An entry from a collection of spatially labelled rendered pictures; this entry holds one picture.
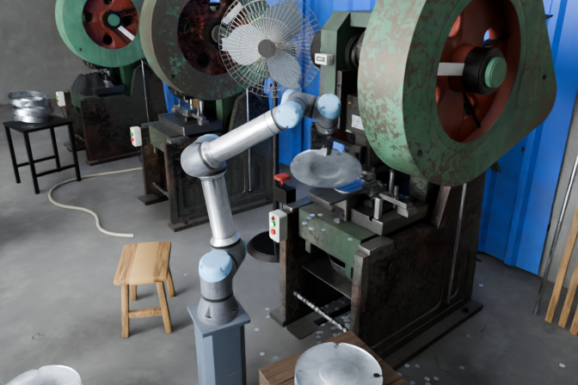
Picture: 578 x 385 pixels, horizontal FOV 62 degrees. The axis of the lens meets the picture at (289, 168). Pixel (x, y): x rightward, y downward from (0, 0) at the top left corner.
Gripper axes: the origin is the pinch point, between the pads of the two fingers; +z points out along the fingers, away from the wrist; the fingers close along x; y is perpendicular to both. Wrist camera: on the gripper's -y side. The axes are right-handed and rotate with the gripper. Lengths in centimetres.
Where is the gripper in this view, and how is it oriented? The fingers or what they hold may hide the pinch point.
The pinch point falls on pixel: (327, 151)
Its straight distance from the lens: 185.1
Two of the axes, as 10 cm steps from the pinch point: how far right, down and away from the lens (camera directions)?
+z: -0.1, 4.2, 9.1
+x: 0.0, 9.1, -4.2
